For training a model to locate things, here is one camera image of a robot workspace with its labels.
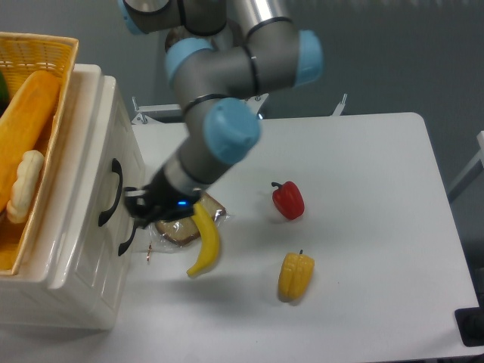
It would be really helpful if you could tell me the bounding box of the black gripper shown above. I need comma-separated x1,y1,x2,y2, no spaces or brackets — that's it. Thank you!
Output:
123,164,203,229

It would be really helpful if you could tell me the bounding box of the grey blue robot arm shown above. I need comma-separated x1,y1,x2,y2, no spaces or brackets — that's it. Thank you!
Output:
119,1,324,228

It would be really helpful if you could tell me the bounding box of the white drawer cabinet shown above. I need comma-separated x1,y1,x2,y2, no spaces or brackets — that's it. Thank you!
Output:
1,64,145,330

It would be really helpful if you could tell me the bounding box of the bagged bread slice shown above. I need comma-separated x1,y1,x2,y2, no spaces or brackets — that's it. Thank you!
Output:
149,192,230,253

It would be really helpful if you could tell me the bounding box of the yellow banana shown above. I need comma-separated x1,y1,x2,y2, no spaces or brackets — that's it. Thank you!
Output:
187,202,220,278

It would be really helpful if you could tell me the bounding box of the cream white toy pastry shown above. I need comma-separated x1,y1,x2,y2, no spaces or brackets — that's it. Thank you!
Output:
7,150,45,224

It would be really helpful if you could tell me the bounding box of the orange baguette loaf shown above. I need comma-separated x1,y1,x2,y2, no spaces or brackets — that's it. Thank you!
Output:
1,70,61,210

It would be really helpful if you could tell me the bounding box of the red bell pepper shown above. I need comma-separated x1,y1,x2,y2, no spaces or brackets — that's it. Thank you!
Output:
271,181,306,221

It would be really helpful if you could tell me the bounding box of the yellow bell pepper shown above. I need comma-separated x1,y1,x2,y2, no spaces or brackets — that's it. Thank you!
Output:
278,250,315,301

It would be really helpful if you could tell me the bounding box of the green vegetable toy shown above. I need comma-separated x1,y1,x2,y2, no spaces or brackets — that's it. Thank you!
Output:
0,73,10,113

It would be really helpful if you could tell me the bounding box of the yellow woven basket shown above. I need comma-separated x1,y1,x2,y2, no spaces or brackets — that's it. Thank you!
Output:
1,33,79,276

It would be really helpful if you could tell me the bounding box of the black device at table corner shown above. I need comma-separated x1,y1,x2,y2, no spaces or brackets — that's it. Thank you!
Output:
455,307,483,347

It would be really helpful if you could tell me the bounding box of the black lower drawer handle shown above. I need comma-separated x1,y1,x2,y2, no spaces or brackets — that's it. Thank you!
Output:
117,223,138,256

